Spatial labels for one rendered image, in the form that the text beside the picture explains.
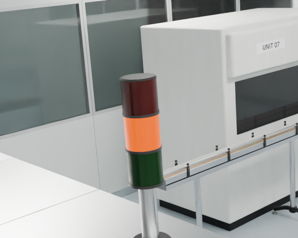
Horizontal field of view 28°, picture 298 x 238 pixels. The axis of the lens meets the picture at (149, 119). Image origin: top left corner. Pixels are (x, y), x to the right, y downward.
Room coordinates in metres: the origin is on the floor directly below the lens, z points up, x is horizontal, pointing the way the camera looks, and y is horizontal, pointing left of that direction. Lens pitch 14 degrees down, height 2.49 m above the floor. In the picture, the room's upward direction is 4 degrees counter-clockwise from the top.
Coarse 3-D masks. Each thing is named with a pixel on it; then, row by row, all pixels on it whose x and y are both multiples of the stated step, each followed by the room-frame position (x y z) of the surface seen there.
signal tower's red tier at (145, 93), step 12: (120, 84) 0.78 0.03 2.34; (132, 84) 0.76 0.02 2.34; (144, 84) 0.76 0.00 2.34; (156, 84) 0.78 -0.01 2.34; (132, 96) 0.76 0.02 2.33; (144, 96) 0.76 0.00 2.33; (156, 96) 0.77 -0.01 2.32; (132, 108) 0.76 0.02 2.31; (144, 108) 0.76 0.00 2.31; (156, 108) 0.77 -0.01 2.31
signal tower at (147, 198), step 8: (120, 80) 0.78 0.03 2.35; (128, 80) 0.76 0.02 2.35; (136, 80) 0.76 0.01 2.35; (144, 80) 0.76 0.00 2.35; (128, 152) 0.77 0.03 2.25; (136, 152) 0.76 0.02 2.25; (144, 152) 0.76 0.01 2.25; (152, 152) 0.76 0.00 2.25; (128, 184) 0.78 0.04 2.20; (160, 184) 0.77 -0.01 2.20; (144, 192) 0.77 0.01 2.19; (152, 192) 0.77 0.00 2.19; (144, 200) 0.77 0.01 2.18; (152, 200) 0.77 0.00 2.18; (144, 208) 0.77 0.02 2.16; (152, 208) 0.77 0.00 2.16; (144, 216) 0.77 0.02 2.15; (152, 216) 0.77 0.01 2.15; (144, 224) 0.77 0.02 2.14; (152, 224) 0.77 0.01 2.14; (144, 232) 0.77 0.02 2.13; (152, 232) 0.77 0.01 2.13; (160, 232) 0.80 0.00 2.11
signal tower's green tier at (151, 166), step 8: (160, 152) 0.77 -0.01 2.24; (128, 160) 0.77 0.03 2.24; (136, 160) 0.76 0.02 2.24; (144, 160) 0.76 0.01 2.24; (152, 160) 0.76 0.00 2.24; (160, 160) 0.77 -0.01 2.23; (128, 168) 0.78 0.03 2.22; (136, 168) 0.76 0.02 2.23; (144, 168) 0.76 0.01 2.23; (152, 168) 0.76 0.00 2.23; (160, 168) 0.77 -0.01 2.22; (128, 176) 0.78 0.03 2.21; (136, 176) 0.76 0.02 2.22; (144, 176) 0.76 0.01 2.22; (152, 176) 0.76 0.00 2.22; (160, 176) 0.77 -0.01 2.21; (136, 184) 0.76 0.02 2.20; (144, 184) 0.76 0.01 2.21; (152, 184) 0.76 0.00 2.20
